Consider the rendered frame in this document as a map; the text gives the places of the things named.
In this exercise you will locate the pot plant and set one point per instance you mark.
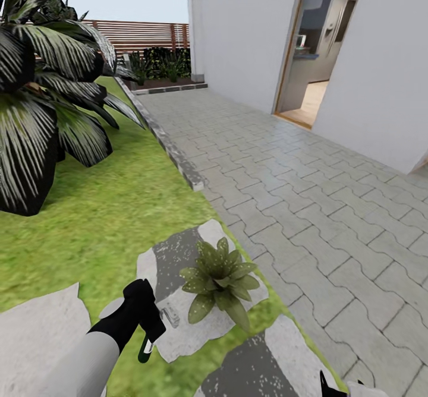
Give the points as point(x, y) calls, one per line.
point(219, 279)

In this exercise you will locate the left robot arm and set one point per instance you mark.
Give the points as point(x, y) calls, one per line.
point(84, 372)

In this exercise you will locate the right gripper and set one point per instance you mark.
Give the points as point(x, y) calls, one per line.
point(327, 391)

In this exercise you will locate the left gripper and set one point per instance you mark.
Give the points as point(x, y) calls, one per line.
point(153, 326)

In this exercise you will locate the insectifuge atomizer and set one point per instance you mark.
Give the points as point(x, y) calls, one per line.
point(145, 350)

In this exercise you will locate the fixed window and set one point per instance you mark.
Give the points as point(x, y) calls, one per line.
point(318, 34)

